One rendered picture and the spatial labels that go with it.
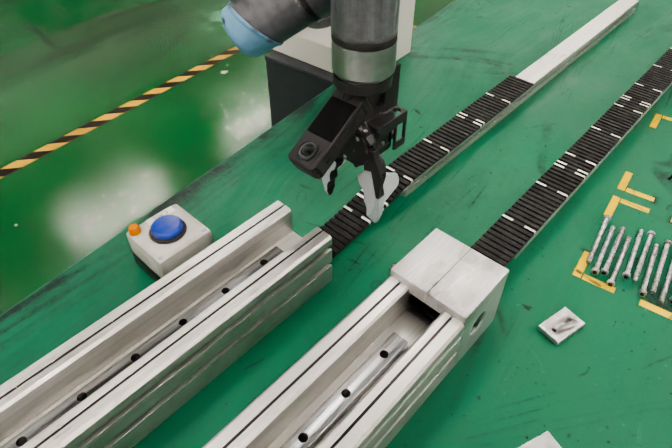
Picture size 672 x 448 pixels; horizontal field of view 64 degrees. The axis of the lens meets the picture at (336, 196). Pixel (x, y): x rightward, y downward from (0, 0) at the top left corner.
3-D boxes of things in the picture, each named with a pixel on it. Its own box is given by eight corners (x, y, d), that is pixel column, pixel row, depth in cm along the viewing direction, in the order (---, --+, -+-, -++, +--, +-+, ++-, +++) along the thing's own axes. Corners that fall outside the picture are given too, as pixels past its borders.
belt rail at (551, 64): (619, 8, 139) (623, -4, 137) (635, 12, 137) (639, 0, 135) (385, 186, 87) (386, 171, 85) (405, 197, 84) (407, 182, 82)
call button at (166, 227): (173, 219, 73) (170, 208, 72) (190, 233, 71) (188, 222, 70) (147, 235, 71) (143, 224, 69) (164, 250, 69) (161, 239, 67)
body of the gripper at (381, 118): (405, 148, 73) (414, 66, 65) (364, 178, 68) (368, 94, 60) (362, 126, 77) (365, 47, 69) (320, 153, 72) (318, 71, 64)
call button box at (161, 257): (184, 232, 79) (175, 200, 75) (226, 267, 74) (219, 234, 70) (135, 263, 74) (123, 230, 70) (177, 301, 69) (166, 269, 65)
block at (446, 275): (413, 268, 74) (420, 218, 67) (493, 320, 67) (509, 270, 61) (370, 308, 69) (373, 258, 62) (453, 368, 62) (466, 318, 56)
